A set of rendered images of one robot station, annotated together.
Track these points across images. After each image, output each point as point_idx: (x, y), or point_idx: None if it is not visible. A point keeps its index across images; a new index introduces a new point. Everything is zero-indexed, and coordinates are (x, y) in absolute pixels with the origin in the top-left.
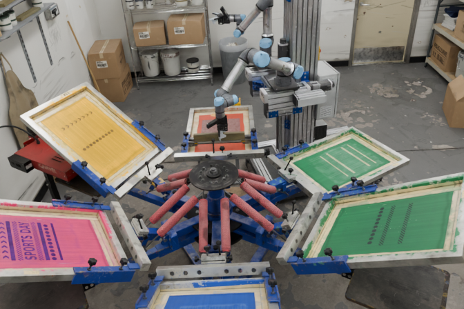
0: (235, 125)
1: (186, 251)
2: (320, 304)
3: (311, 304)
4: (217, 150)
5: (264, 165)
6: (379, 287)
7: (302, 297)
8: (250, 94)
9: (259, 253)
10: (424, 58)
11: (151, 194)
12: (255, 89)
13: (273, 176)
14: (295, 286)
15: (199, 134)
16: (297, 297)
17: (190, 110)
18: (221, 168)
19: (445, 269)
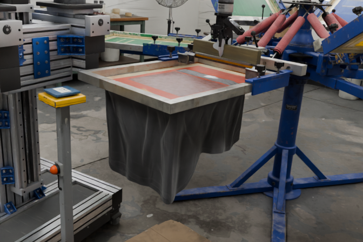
0: (154, 76)
1: (284, 236)
2: (204, 156)
3: (209, 158)
4: (229, 73)
5: (59, 215)
6: None
7: (210, 163)
8: (8, 89)
9: (206, 189)
10: None
11: (355, 86)
12: (21, 62)
13: (80, 200)
14: (206, 169)
15: (251, 48)
16: (214, 165)
17: (176, 101)
18: (296, 2)
19: (103, 127)
